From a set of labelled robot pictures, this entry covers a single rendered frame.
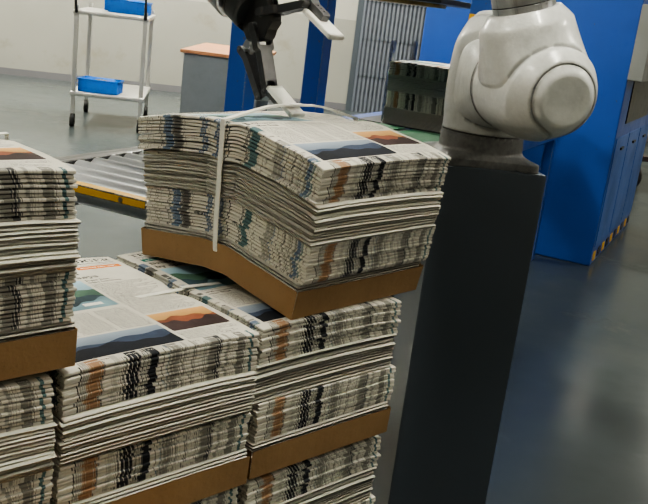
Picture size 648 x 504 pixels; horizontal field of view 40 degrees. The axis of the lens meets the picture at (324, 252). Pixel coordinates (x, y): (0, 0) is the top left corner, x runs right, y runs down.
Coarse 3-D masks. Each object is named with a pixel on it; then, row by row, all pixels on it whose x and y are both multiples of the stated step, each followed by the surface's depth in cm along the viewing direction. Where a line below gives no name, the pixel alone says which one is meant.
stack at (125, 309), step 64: (128, 256) 144; (128, 320) 116; (192, 320) 119; (256, 320) 122; (320, 320) 127; (384, 320) 137; (0, 384) 94; (64, 384) 99; (128, 384) 105; (192, 384) 112; (256, 384) 121; (320, 384) 131; (384, 384) 141; (0, 448) 95; (64, 448) 101; (128, 448) 108; (192, 448) 116; (256, 448) 124
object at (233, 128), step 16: (208, 128) 130; (240, 128) 125; (208, 144) 131; (224, 144) 128; (208, 160) 131; (224, 160) 129; (208, 176) 131; (224, 176) 129; (208, 192) 132; (224, 192) 130; (208, 208) 133; (224, 208) 131; (208, 224) 133; (224, 224) 131; (224, 240) 131
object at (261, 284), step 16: (240, 256) 128; (224, 272) 131; (240, 272) 129; (256, 272) 127; (400, 272) 138; (416, 272) 142; (256, 288) 127; (272, 288) 125; (288, 288) 123; (320, 288) 125; (336, 288) 127; (352, 288) 130; (368, 288) 133; (384, 288) 137; (400, 288) 140; (272, 304) 125; (288, 304) 123; (304, 304) 124; (320, 304) 126; (336, 304) 129; (352, 304) 132
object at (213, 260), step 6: (204, 240) 133; (204, 246) 134; (210, 246) 133; (222, 246) 131; (204, 252) 134; (210, 252) 133; (216, 252) 132; (222, 252) 131; (204, 258) 134; (210, 258) 133; (216, 258) 132; (222, 258) 131; (204, 264) 134; (210, 264) 133; (216, 264) 132; (222, 264) 131; (216, 270) 132; (222, 270) 132
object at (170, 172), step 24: (144, 120) 139; (168, 120) 138; (192, 120) 132; (144, 144) 140; (168, 144) 136; (192, 144) 133; (144, 168) 142; (168, 168) 138; (192, 168) 134; (168, 192) 139; (192, 192) 135; (168, 216) 139; (192, 216) 136
